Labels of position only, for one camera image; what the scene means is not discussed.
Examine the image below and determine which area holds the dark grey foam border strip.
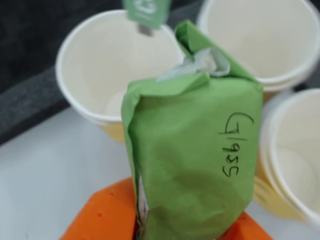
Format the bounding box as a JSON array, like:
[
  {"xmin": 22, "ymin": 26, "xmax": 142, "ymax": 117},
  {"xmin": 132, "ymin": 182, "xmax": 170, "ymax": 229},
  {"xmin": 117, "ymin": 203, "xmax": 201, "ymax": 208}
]
[{"xmin": 0, "ymin": 63, "xmax": 76, "ymax": 147}]

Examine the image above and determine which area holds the paper cup with blue tag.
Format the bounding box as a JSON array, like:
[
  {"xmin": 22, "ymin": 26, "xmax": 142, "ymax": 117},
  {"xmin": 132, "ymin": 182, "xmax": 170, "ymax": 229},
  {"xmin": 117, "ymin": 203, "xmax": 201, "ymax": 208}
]
[{"xmin": 197, "ymin": 0, "xmax": 320, "ymax": 101}]

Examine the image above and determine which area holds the paper cup with green tag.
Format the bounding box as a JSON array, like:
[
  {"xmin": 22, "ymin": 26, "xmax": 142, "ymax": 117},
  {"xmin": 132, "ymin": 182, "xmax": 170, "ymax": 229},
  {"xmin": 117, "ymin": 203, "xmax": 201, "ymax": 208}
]
[{"xmin": 55, "ymin": 9, "xmax": 186, "ymax": 144}]

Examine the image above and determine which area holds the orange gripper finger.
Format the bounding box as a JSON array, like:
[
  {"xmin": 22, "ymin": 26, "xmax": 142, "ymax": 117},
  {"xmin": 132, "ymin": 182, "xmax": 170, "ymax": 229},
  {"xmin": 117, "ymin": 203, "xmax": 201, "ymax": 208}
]
[
  {"xmin": 59, "ymin": 175, "xmax": 138, "ymax": 240},
  {"xmin": 221, "ymin": 210, "xmax": 276, "ymax": 240}
]

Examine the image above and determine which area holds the paper cup with orange tag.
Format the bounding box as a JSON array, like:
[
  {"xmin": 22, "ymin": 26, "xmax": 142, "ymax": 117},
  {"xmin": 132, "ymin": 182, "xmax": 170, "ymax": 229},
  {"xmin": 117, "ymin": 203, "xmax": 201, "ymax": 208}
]
[{"xmin": 257, "ymin": 88, "xmax": 320, "ymax": 226}]

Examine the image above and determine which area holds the green paper-wrapped rubbish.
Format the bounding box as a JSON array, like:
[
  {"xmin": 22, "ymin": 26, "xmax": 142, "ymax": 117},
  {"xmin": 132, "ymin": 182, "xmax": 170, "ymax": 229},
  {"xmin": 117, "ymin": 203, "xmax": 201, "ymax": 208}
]
[{"xmin": 120, "ymin": 21, "xmax": 263, "ymax": 240}]

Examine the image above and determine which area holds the green recycle bin tag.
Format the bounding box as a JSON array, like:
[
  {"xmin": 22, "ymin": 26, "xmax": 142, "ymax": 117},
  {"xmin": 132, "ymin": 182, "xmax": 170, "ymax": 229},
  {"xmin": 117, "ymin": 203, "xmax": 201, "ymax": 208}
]
[{"xmin": 122, "ymin": 0, "xmax": 172, "ymax": 36}]

